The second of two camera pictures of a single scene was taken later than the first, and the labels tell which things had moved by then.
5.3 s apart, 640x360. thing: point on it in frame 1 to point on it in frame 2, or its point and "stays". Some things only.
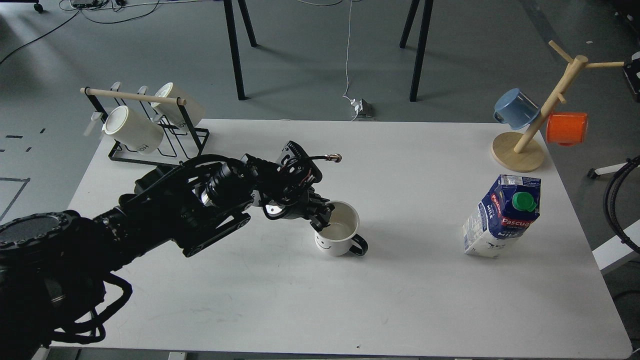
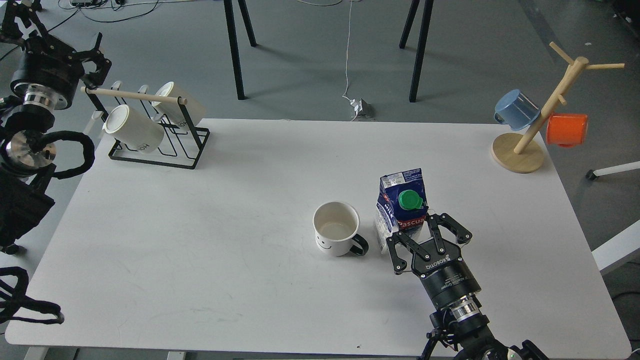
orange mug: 566,129 stays
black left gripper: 273,186 to 48,62
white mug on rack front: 141,134 stays
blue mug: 514,107 stays
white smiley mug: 337,239 stays
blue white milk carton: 505,215 to 401,206
